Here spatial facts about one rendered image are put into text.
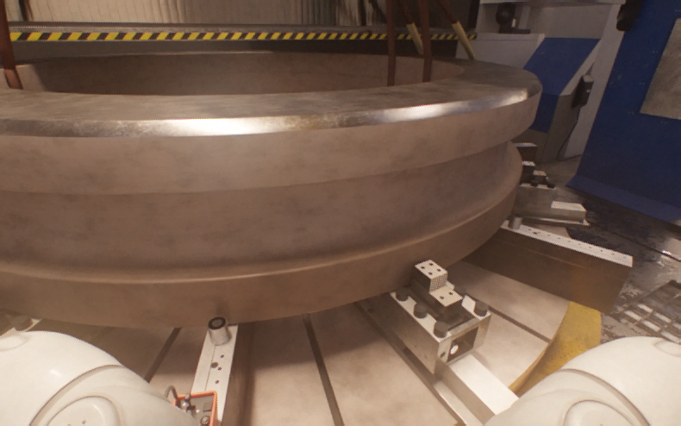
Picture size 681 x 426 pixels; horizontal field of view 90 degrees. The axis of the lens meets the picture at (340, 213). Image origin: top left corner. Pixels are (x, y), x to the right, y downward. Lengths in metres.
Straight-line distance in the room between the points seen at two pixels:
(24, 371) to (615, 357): 0.68
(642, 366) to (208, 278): 1.40
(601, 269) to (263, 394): 2.11
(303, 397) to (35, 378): 1.50
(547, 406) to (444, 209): 1.65
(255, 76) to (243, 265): 4.50
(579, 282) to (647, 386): 2.23
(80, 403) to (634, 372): 0.58
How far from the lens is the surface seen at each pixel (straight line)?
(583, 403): 0.44
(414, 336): 1.83
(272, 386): 1.97
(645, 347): 0.59
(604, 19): 6.89
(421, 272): 1.79
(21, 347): 0.59
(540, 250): 2.67
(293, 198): 1.53
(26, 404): 0.52
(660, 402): 0.53
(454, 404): 1.91
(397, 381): 1.98
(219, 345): 1.68
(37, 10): 4.39
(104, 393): 0.44
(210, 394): 1.39
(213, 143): 1.30
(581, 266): 2.68
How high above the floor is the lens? 1.89
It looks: 28 degrees down
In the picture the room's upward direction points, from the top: 1 degrees clockwise
